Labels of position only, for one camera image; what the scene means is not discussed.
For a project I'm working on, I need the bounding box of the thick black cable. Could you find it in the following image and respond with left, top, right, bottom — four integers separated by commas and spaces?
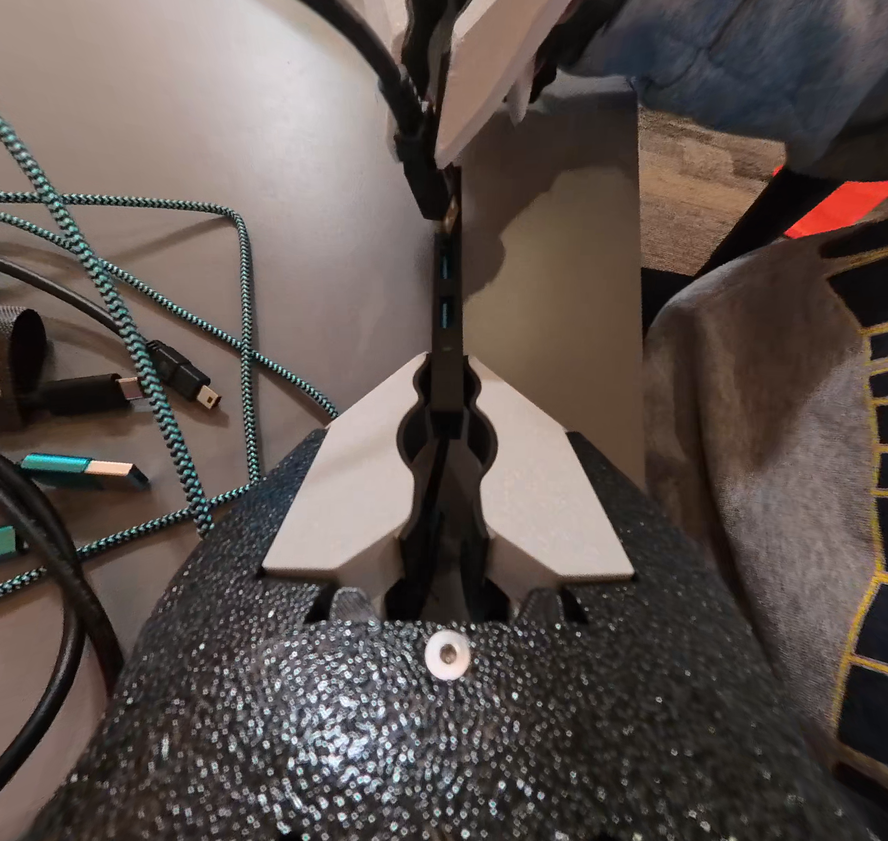
0, 456, 127, 781

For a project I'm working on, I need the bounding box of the black mini usb cable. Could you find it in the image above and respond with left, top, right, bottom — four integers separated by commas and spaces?
0, 258, 223, 412

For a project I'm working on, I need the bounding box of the red orange cloth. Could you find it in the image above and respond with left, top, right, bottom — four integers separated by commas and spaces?
773, 164, 888, 240

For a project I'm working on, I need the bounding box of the black usb hub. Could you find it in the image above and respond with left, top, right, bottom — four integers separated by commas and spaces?
426, 223, 467, 436

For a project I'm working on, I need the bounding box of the teal braided cable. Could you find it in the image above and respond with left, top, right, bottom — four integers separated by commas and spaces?
0, 116, 341, 595

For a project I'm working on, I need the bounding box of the black usb-c cable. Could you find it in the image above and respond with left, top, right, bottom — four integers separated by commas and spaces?
28, 371, 144, 419

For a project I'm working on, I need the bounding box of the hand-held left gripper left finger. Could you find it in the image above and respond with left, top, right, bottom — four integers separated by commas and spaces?
262, 352, 438, 616

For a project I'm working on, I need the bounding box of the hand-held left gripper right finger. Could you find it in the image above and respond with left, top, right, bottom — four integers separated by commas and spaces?
463, 355, 635, 620

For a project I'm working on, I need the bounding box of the black chair leg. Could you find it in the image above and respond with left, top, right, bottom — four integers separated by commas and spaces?
694, 168, 856, 277

